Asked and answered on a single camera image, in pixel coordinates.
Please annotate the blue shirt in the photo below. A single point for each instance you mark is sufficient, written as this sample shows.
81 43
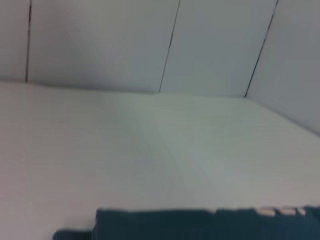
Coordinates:
200 225

